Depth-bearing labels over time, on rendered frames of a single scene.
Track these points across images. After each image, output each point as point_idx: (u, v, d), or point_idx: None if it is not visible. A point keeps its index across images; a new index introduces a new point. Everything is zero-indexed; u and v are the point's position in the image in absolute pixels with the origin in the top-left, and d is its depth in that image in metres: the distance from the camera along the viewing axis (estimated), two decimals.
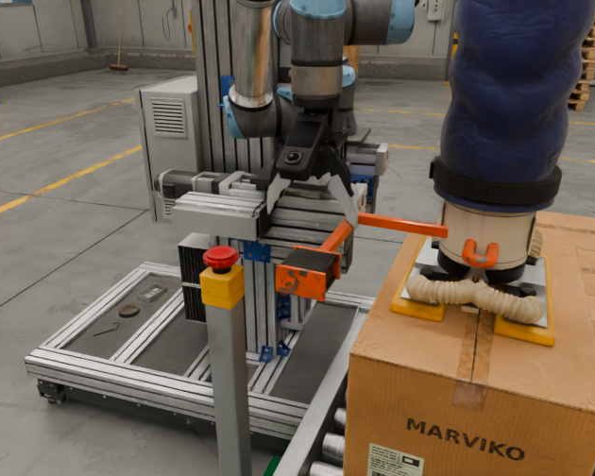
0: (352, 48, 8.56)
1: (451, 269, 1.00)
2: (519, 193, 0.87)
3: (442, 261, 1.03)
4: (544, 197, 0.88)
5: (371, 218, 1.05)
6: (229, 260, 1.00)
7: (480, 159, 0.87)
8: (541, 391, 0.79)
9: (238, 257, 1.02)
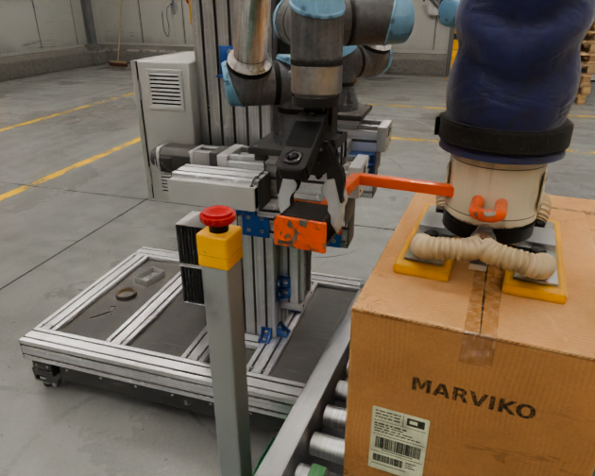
0: None
1: (458, 229, 0.96)
2: (530, 143, 0.83)
3: (448, 222, 0.99)
4: (554, 148, 0.84)
5: (374, 178, 1.01)
6: (226, 218, 0.96)
7: (488, 108, 0.83)
8: (553, 343, 0.75)
9: (236, 216, 0.98)
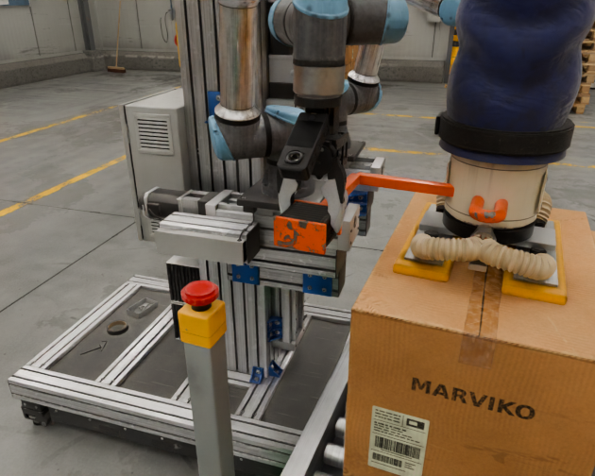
0: None
1: (458, 229, 0.96)
2: (530, 143, 0.82)
3: (448, 222, 0.99)
4: (555, 149, 0.84)
5: (374, 178, 1.01)
6: (208, 297, 0.93)
7: (488, 108, 0.83)
8: (552, 344, 0.75)
9: (218, 293, 0.96)
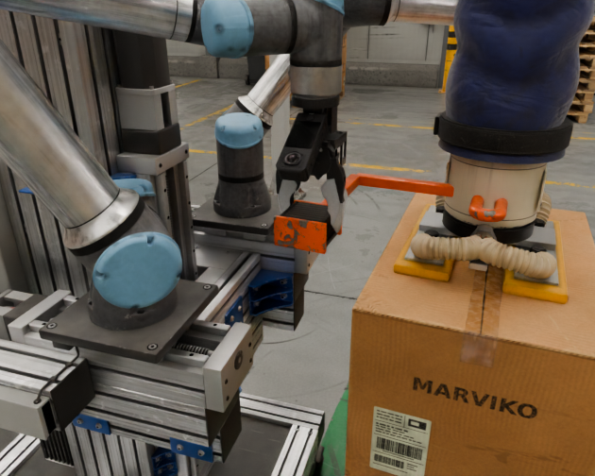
0: None
1: (458, 229, 0.96)
2: (529, 142, 0.83)
3: (448, 222, 0.99)
4: (554, 147, 0.84)
5: (374, 179, 1.01)
6: None
7: (486, 107, 0.83)
8: (554, 342, 0.75)
9: None
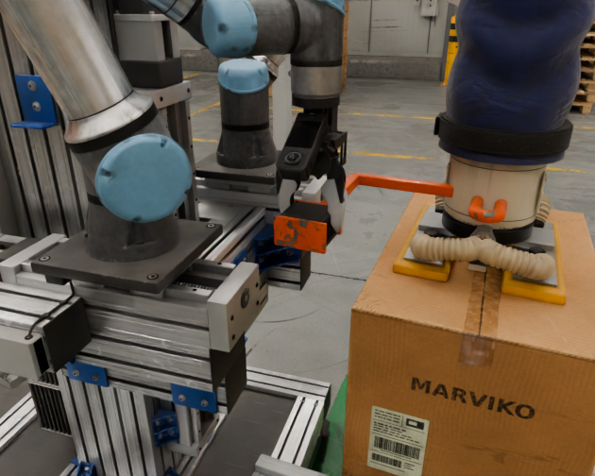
0: None
1: (457, 229, 0.96)
2: (530, 144, 0.83)
3: (447, 222, 0.99)
4: (554, 149, 0.84)
5: (374, 178, 1.01)
6: None
7: (487, 108, 0.83)
8: (552, 344, 0.75)
9: None
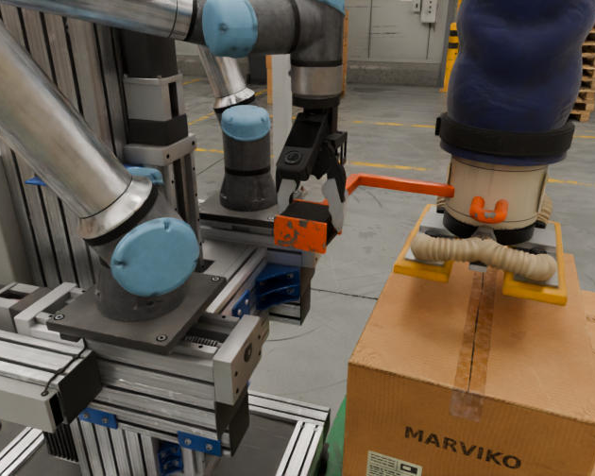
0: None
1: (458, 230, 0.96)
2: (531, 144, 0.82)
3: (448, 223, 0.99)
4: (555, 149, 0.84)
5: (375, 179, 1.01)
6: None
7: (489, 109, 0.83)
8: (537, 400, 0.80)
9: None
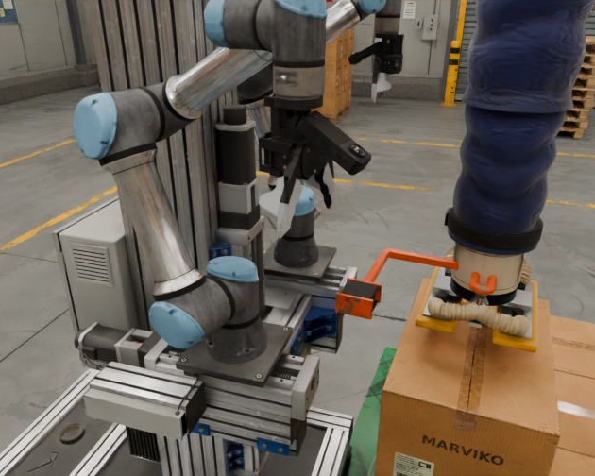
0: (345, 71, 8.32)
1: (461, 294, 1.33)
2: (511, 241, 1.20)
3: (453, 287, 1.36)
4: (529, 244, 1.21)
5: (399, 254, 1.38)
6: None
7: (483, 216, 1.20)
8: (514, 418, 1.17)
9: None
